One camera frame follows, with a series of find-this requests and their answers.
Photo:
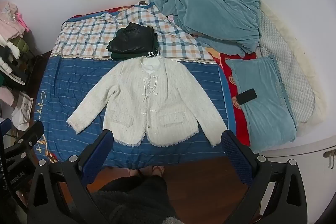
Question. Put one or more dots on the pink hanger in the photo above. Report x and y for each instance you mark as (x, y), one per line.
(23, 22)

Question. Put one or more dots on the small pink cloth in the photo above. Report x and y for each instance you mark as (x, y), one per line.
(170, 18)

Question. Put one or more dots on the white printed paper bag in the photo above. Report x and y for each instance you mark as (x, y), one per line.
(23, 108)

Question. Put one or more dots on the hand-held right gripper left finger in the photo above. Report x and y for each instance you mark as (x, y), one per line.
(98, 153)

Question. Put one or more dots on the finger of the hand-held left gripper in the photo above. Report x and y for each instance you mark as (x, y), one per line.
(30, 140)
(4, 129)

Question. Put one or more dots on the blue striped plaid bed sheet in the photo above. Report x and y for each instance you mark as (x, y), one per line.
(71, 82)

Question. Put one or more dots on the person's foot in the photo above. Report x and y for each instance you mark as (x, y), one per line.
(134, 172)
(157, 170)

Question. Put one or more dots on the person's fuzzy clothing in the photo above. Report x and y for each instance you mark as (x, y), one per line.
(131, 200)

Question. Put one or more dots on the cream fluffy blanket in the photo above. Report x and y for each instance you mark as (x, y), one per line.
(312, 77)

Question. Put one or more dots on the row of hanging clothes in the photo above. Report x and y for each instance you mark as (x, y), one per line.
(11, 50)

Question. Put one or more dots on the white cabinet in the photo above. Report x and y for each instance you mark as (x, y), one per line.
(312, 161)

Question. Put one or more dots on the teal pillow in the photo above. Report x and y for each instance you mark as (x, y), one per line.
(265, 121)

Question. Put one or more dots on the person's right foot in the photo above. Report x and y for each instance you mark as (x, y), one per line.
(157, 170)

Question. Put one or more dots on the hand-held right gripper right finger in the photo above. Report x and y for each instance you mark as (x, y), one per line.
(235, 154)

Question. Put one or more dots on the person's left foot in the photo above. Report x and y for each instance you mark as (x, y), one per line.
(134, 172)

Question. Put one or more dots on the dark wooden furniture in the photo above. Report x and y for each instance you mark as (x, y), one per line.
(38, 71)

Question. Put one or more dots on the dark green striped-trim garment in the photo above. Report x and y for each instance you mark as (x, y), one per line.
(155, 50)

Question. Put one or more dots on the white quilted mattress pad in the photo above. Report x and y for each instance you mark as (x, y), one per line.
(283, 56)

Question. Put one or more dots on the black leather garment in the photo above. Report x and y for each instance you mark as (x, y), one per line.
(134, 39)

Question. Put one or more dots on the teal blanket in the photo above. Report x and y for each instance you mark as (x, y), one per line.
(210, 8)

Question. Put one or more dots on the black phone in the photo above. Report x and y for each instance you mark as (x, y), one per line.
(246, 96)

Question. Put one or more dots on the white tweed jacket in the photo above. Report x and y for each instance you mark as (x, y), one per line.
(147, 98)

